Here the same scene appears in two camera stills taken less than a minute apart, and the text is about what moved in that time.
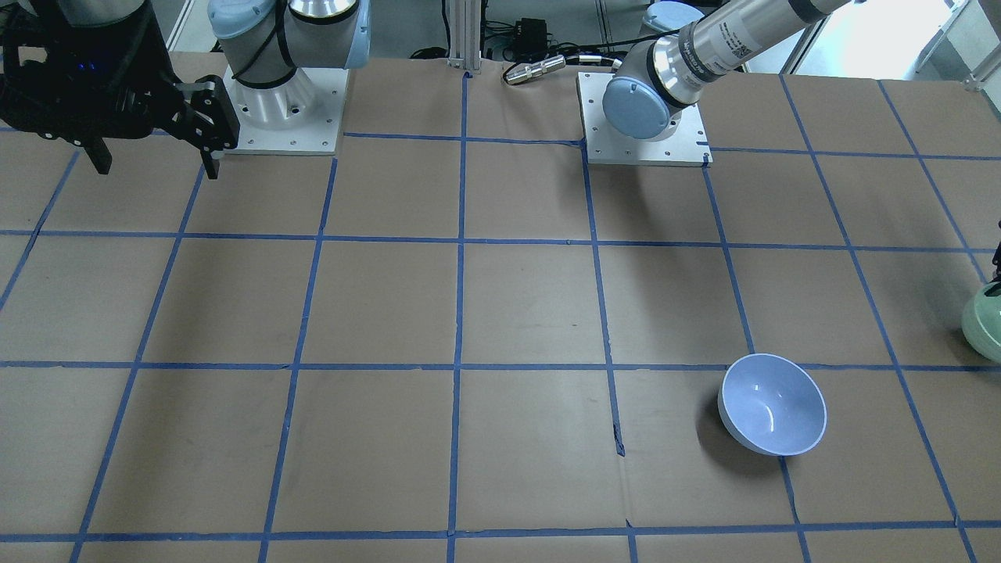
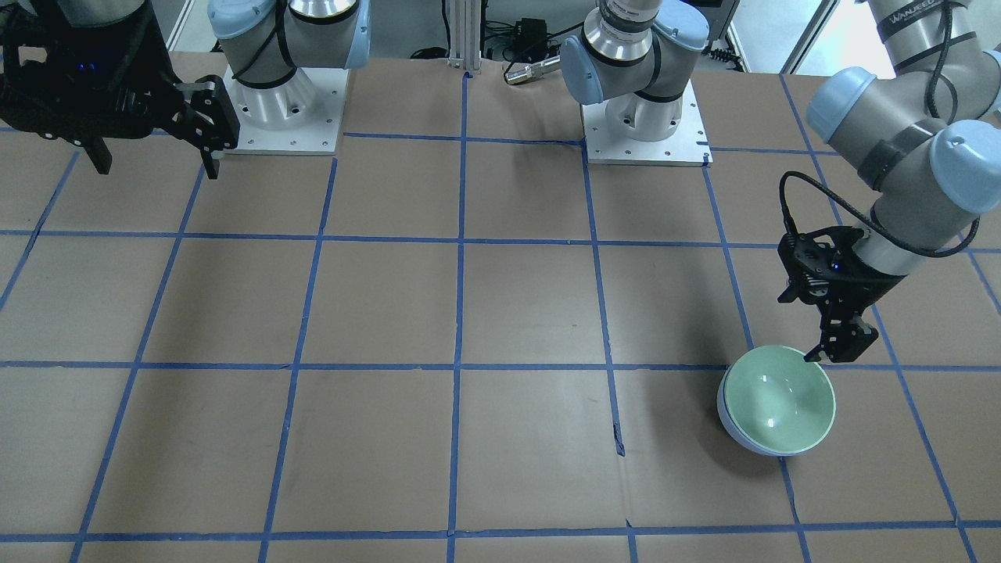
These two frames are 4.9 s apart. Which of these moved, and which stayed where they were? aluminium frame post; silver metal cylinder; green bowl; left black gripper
Moved: green bowl
Stayed: left black gripper; aluminium frame post; silver metal cylinder
